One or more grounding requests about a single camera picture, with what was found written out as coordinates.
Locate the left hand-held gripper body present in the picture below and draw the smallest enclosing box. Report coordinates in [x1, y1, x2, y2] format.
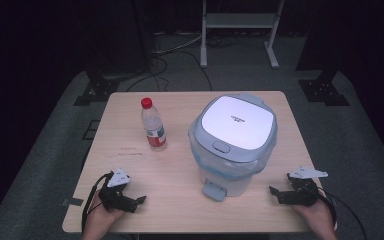
[97, 167, 138, 214]

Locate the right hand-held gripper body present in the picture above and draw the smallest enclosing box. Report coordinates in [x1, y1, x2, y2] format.
[275, 166, 329, 208]

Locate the person's left hand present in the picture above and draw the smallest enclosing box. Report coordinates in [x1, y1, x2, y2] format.
[88, 192, 128, 231]

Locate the person's right hand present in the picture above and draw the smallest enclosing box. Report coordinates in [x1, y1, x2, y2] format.
[291, 197, 332, 232]

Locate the grey tape strip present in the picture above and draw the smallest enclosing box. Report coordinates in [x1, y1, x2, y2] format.
[61, 197, 85, 208]

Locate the clear plastic bin liner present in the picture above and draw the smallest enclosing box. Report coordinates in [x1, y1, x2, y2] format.
[188, 128, 278, 184]

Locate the clear red-capped plastic bottle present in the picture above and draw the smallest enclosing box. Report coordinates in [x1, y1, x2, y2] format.
[140, 96, 168, 152]

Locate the grey-blue pedal trash can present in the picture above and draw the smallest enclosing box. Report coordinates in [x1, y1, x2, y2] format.
[188, 92, 279, 203]

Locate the black floor stand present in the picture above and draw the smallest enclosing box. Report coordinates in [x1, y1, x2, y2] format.
[295, 0, 351, 107]
[72, 0, 155, 107]

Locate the white metal stand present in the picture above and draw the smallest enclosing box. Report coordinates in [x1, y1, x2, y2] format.
[199, 0, 286, 70]

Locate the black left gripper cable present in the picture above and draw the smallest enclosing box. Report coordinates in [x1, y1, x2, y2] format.
[81, 171, 114, 235]

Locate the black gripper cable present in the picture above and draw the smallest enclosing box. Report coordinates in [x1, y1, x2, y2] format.
[314, 185, 370, 240]
[81, 171, 114, 235]

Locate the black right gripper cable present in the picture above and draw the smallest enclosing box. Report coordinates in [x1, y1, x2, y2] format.
[314, 185, 370, 240]

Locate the black floor cable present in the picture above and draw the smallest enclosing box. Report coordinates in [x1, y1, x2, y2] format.
[125, 49, 213, 93]

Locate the grey floor cable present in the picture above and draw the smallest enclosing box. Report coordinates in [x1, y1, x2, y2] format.
[152, 32, 204, 56]

